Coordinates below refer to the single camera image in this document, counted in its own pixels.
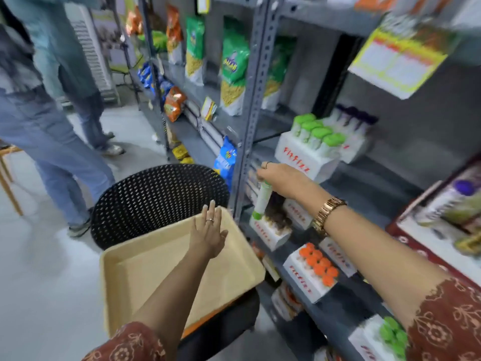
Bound person's right hand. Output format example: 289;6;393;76
255;161;328;216

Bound person's left hand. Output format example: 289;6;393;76
188;200;229;261

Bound slim green cap bottle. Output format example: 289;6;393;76
252;180;273;221

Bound cluster of green cap bottles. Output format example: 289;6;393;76
379;316;409;359
291;113;346;151

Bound beige tray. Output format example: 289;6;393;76
99;206;267;339

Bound grey metal shelving rack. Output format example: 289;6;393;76
229;0;481;361

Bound cluster of purple cap bottles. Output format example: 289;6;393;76
330;105;379;138

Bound red fitfizz display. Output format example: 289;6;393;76
386;157;481;290

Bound slim purple cap bottle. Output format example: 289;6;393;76
415;179;476;227

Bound slim brown cap bottle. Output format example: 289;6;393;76
454;231;481;256

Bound person's right forearm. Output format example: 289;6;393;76
323;206;459;327

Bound person's left forearm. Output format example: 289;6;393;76
129;251;226;361

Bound stack of white flat boxes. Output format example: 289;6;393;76
184;97;226;156

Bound stack of white cartons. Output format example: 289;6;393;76
244;158;268;206

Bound gold wristwatch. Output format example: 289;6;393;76
312;197;348;237

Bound blue snack pack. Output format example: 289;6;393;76
213;135;238;191

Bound black perforated chair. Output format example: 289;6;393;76
90;163;261;361

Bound grey metal snack rack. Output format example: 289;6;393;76
109;0;264;173

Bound jar with orange label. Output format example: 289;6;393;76
270;281;305;322

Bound small colourful carton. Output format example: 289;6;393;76
200;96;218;123

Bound green yellow snack bag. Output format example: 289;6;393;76
219;17;251;117
184;15;206;87
261;35;298;111

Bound yellow green price sign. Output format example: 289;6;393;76
347;24;461;101

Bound blue snack bags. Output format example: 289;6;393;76
137;63;174;106

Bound orange yellow snack bag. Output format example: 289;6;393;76
166;4;184;66

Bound red patterned top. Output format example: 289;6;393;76
81;276;481;361

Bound wooden stool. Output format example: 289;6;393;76
0;144;24;217

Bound white louvered cooler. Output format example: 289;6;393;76
64;2;120;106

